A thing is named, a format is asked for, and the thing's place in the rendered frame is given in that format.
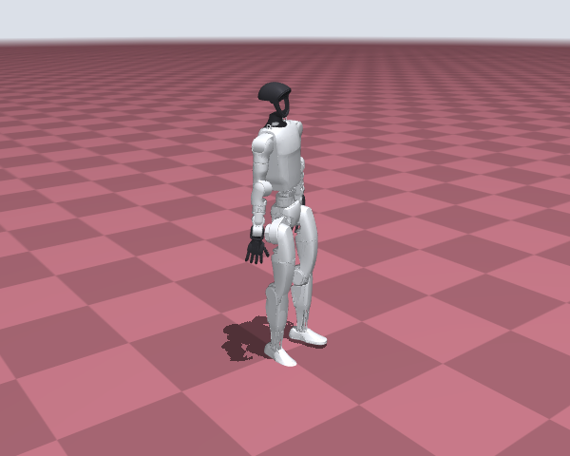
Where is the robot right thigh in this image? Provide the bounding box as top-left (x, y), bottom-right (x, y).
top-left (264, 217), bottom-right (295, 302)

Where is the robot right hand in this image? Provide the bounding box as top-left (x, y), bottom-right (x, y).
top-left (245, 226), bottom-right (269, 264)

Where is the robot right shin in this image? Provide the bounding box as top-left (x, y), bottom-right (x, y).
top-left (265, 286), bottom-right (289, 352)

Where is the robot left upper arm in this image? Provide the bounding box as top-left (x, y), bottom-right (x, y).
top-left (290, 120), bottom-right (305, 172)

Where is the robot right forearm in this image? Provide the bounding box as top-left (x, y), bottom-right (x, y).
top-left (251, 182), bottom-right (267, 237)

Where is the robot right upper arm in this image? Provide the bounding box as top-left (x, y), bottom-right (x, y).
top-left (252, 133), bottom-right (274, 197)

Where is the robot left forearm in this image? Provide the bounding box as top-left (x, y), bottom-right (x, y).
top-left (293, 171), bottom-right (305, 204)

